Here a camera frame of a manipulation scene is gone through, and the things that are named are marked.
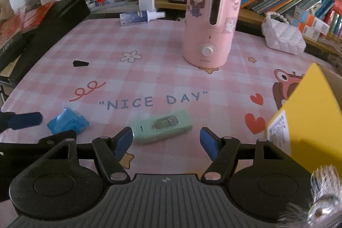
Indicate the red booklet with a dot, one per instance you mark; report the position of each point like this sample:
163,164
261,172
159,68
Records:
26,19

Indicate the pink humidifier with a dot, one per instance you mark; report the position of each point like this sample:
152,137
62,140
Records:
203,30

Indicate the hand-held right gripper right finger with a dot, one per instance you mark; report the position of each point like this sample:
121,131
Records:
209,143

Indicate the blue packet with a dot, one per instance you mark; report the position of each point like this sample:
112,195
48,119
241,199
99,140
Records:
66,123

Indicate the small black plastic piece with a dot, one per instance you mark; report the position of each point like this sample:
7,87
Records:
80,63

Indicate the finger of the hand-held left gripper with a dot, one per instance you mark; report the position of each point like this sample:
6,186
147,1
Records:
26,150
26,120

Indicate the black ribbed case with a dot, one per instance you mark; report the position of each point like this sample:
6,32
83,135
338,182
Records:
53,27

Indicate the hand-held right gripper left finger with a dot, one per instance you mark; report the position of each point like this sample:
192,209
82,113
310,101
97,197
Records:
122,143

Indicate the yellow cardboard box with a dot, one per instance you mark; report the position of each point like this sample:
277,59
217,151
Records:
315,121

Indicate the mint green grey gadget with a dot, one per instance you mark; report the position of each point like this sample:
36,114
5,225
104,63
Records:
149,131

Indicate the pink checked tablecloth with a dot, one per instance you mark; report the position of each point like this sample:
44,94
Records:
149,70

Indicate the white blue spray bottle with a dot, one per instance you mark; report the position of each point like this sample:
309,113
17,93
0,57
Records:
136,18

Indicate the orange white carton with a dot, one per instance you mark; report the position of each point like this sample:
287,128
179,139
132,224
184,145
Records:
307,31
312,20

